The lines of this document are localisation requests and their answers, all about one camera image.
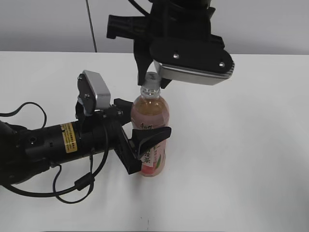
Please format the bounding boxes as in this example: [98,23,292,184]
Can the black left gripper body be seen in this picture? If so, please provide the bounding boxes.
[78,104,141,174]

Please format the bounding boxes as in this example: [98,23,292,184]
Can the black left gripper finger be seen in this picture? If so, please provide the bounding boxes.
[113,98,133,113]
[131,127,172,160]

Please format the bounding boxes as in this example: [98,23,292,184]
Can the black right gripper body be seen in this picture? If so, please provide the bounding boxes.
[106,0,225,48]

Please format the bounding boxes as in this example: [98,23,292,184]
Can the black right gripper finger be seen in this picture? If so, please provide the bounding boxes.
[134,53,153,85]
[160,78,171,89]

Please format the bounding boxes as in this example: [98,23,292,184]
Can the pink peach tea bottle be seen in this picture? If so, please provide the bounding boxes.
[131,87,169,177]

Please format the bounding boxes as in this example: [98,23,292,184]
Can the white bottle cap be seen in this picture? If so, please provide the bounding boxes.
[142,72,161,89]

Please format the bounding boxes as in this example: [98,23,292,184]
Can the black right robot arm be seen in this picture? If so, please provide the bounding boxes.
[107,0,234,88]

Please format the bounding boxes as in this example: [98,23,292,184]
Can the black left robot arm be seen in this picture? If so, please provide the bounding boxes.
[0,99,171,186]

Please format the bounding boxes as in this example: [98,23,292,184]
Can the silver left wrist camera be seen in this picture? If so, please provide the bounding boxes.
[77,70,111,116]

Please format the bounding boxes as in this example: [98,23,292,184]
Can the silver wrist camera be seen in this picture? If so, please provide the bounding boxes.
[150,38,235,86]
[77,70,111,116]

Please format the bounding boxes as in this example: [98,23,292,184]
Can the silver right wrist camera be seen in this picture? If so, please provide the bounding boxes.
[150,38,235,86]

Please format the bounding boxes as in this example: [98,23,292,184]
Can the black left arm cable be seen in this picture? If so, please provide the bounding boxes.
[0,101,109,204]

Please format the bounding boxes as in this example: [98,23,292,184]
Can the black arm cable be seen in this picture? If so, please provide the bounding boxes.
[0,101,109,204]
[127,0,152,18]

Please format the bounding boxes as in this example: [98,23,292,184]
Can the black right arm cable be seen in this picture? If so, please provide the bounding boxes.
[127,0,152,18]

